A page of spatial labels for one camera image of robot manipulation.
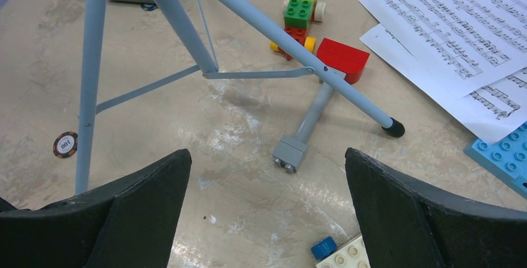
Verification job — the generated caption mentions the sheet music page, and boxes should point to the sheet music page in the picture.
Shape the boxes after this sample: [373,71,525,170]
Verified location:
[359,24,527,146]
[360,0,526,98]

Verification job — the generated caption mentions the blue green floor sticker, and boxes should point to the blue green floor sticker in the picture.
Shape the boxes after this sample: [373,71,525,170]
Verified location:
[140,3,158,12]

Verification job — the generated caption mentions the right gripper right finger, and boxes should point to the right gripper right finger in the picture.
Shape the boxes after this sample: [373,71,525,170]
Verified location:
[345,148,526,267]

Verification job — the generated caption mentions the red grey lego column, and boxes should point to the red grey lego column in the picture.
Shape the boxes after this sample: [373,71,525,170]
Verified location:
[272,38,370,173]

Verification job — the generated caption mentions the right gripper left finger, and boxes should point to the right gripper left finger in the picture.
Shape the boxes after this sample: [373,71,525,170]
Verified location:
[1,149,192,267]

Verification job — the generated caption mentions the white lego car blue wheels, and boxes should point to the white lego car blue wheels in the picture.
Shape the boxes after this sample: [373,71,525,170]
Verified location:
[311,234,371,268]

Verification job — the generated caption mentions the green red lego vehicle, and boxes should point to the green red lego vehicle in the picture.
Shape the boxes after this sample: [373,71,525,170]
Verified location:
[283,0,326,53]

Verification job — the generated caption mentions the light blue music stand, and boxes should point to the light blue music stand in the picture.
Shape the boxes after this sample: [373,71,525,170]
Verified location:
[75,0,405,194]

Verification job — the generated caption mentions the light blue lego baseplate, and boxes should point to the light blue lego baseplate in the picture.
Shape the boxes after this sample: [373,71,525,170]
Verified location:
[464,123,527,198]

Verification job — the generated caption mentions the red white round sticker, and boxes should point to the red white round sticker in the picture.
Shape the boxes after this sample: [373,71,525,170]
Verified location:
[52,131,78,159]

